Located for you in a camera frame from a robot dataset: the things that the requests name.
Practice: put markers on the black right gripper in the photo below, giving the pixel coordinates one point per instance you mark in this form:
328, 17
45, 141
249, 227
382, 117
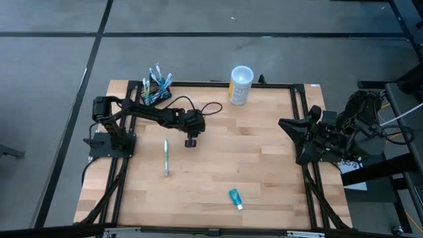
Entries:
320, 139

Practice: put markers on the green white toothbrush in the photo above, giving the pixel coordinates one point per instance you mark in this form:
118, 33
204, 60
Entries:
144, 84
148, 88

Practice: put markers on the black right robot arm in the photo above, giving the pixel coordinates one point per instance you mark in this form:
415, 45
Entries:
363, 109

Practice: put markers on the black caster wheel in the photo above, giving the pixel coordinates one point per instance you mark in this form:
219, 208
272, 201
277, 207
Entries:
396, 229

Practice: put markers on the black side stand frame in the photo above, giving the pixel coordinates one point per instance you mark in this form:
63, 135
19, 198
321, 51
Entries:
380, 170

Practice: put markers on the black long frame bar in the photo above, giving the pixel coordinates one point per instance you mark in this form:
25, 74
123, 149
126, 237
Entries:
257, 232

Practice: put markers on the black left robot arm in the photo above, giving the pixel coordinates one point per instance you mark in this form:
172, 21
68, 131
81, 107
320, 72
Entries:
148, 114

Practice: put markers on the black clamp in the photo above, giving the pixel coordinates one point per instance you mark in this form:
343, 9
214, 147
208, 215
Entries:
261, 79

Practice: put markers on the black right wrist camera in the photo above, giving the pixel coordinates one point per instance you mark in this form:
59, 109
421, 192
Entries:
328, 118

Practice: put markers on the white printed paper sheet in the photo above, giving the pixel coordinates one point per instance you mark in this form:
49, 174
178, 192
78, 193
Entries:
347, 167

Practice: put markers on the black diagonal frame brace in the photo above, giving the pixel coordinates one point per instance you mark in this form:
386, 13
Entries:
328, 205
88, 211

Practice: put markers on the teal toothbrush case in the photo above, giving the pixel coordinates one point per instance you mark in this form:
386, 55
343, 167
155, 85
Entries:
235, 197

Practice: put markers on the dark grey stand foot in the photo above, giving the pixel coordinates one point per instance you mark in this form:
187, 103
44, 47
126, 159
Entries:
10, 152

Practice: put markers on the black aluminium frame rail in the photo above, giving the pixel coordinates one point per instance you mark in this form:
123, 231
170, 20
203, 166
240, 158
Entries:
319, 185
125, 109
307, 185
133, 91

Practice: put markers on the white wipes canister yellow label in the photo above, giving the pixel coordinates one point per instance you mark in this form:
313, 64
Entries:
240, 87

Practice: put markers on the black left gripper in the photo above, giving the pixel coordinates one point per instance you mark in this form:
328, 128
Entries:
193, 122

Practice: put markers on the white label strip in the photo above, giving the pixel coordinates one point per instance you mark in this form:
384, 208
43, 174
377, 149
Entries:
305, 234

